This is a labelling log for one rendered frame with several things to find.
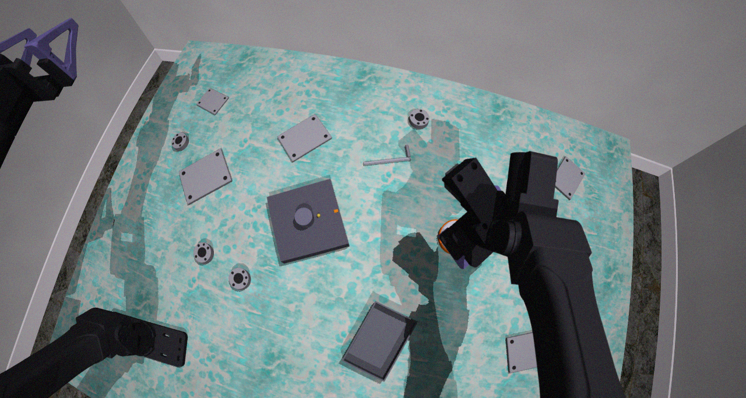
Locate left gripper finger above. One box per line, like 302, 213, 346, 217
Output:
0, 28, 37, 66
24, 18, 79, 81

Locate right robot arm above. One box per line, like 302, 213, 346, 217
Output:
442, 151, 626, 398

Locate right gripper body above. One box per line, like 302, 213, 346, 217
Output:
440, 211, 508, 267

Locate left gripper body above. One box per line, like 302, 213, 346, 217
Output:
0, 54, 74, 136

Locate grey l-shaped hex key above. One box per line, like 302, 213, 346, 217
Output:
368, 145, 411, 165

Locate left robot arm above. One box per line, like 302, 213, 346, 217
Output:
0, 66, 188, 398

